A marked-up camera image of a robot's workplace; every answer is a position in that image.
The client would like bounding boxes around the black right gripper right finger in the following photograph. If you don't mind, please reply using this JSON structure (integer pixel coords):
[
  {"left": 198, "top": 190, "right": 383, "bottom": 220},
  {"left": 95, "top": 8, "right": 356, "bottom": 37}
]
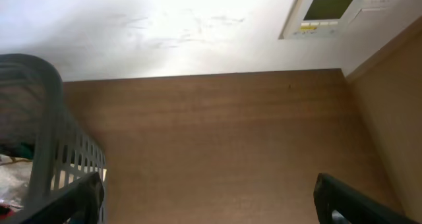
[{"left": 313, "top": 173, "right": 417, "bottom": 224}]

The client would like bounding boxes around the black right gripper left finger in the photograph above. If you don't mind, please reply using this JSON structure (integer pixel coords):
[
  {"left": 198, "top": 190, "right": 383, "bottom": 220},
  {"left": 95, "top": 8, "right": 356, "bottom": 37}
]
[{"left": 0, "top": 171, "right": 106, "bottom": 224}]

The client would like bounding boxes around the green Nescafe coffee bag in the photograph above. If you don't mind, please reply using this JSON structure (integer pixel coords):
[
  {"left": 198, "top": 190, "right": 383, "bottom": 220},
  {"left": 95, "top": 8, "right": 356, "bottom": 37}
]
[{"left": 1, "top": 142, "right": 34, "bottom": 160}]

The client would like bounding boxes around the beige cookie bag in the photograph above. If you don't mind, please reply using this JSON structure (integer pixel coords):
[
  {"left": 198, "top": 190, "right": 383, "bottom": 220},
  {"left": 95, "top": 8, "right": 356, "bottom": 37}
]
[{"left": 1, "top": 155, "right": 32, "bottom": 210}]

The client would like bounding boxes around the grey plastic basket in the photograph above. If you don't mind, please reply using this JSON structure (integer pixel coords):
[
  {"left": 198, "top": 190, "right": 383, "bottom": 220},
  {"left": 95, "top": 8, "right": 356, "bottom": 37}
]
[{"left": 1, "top": 54, "right": 107, "bottom": 223}]

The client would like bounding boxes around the white wall control panel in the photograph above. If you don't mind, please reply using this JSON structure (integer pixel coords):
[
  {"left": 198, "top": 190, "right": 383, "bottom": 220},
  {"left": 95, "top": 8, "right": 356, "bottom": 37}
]
[{"left": 280, "top": 0, "right": 365, "bottom": 40}]

